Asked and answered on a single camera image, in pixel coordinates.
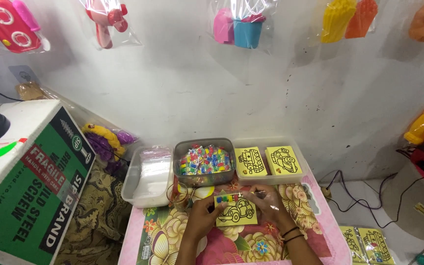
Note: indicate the bagged pink toy fan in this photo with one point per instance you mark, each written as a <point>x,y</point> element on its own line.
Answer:
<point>107,20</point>

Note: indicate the stack of yellow car cards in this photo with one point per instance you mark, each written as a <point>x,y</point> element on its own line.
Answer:
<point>283,160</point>

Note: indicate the strip of coloured sand packets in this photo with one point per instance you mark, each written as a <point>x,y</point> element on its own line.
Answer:
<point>227,199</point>

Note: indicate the clear adhesive wall hook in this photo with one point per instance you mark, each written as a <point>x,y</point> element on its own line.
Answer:
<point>23,75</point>

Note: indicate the brown patterned cloth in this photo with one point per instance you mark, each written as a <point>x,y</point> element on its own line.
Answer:
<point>98,221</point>

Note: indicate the stack of yellow tank cards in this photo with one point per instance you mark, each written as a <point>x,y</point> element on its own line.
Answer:
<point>250,162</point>

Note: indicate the green and white cardboard box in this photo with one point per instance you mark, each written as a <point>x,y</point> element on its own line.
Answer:
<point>24,184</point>

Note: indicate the heap of coloured sand packets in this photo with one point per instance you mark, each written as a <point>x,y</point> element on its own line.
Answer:
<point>204,161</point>

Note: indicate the packed yellow tank card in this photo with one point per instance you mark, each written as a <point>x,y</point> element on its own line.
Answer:
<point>375,246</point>

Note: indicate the bagged red toy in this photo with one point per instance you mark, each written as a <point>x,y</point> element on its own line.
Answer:
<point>9,24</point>

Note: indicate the packed yellow grape card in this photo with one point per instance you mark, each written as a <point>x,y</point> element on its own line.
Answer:
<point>352,244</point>

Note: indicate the white bucket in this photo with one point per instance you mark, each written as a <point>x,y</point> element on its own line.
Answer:
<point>414,206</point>

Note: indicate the bagged yellow purple braid toy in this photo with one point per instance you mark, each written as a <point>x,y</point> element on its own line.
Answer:
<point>107,143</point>

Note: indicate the bagged pink and blue toy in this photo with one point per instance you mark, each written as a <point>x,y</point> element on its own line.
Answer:
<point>239,27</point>

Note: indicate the bagged yellow and orange toy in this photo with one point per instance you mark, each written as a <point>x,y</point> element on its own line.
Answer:
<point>348,18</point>

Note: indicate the pink floral small table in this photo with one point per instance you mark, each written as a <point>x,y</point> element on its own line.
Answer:
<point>234,243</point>

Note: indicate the person's left hand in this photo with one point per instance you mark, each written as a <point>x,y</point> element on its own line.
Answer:
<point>199,221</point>

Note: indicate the black wrist bands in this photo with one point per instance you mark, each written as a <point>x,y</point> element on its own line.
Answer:
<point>291,235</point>

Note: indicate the yellow car drawing card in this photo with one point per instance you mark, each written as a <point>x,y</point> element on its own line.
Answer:
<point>238,215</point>

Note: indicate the cream plug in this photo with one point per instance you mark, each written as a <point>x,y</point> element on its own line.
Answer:
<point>325,191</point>

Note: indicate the bagged brown toy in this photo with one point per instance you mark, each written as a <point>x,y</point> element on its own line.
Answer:
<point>31,91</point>

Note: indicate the small drinking glass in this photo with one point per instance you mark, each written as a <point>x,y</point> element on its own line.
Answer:
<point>177,197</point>

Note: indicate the clear tub of plastic sleeves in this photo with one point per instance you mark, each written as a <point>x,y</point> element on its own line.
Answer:
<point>148,176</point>

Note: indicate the clear plastic sleeve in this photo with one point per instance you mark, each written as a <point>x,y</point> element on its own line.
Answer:
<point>271,202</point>

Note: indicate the person's right hand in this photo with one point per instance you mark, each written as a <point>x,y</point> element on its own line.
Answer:
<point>272,208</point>

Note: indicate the grey tub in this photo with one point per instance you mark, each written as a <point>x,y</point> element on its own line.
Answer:
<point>204,176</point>

